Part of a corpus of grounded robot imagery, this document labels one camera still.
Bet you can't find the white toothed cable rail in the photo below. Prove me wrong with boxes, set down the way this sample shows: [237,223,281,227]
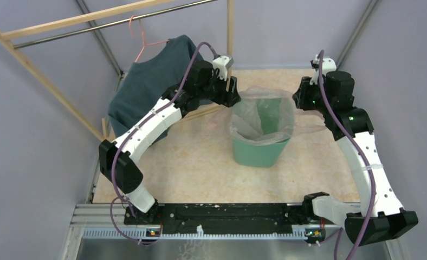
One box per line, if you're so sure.
[82,225,307,240]

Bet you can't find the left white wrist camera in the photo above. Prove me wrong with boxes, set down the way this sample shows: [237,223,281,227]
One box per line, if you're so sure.
[212,55,234,81]

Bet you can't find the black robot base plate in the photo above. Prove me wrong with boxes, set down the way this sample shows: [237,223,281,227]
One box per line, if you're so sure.
[124,203,330,235]

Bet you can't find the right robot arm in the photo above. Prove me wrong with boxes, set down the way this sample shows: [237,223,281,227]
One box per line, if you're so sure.
[293,71,418,246]

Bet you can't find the pink clothes hanger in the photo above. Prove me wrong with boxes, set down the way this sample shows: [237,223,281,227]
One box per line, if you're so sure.
[128,15,169,63]

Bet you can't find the aluminium frame post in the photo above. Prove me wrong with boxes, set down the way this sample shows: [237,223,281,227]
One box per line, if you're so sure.
[74,0,123,79]
[336,0,382,69]

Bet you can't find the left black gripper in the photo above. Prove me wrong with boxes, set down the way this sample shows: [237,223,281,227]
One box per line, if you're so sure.
[197,68,241,107]

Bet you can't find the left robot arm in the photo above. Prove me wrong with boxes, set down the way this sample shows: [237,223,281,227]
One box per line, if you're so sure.
[99,55,241,224]

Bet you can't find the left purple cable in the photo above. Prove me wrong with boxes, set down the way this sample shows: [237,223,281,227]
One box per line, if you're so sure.
[109,42,220,245]

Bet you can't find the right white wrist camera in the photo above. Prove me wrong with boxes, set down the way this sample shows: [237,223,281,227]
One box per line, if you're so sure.
[309,55,337,85]

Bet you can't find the aluminium frame post left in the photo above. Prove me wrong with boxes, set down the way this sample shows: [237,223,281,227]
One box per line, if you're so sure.
[74,0,123,79]

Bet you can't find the metal hanging rod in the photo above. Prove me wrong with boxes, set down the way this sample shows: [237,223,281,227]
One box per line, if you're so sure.
[14,0,216,49]

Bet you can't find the dark teal t-shirt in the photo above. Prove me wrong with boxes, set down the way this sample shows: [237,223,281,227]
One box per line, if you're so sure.
[108,35,196,137]

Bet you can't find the green plastic trash bin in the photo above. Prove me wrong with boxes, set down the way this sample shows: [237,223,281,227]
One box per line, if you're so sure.
[229,97,295,168]

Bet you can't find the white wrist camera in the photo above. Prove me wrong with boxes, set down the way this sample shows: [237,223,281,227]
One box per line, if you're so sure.
[212,55,234,81]
[309,55,337,85]

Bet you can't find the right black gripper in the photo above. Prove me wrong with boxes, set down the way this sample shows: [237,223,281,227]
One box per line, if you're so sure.
[293,75,332,115]

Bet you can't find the pink plastic trash bag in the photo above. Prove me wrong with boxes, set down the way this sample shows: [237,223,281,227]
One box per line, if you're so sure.
[208,86,327,146]

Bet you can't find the aluminium frame post right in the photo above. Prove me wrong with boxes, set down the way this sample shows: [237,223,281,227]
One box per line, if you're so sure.
[336,0,382,69]

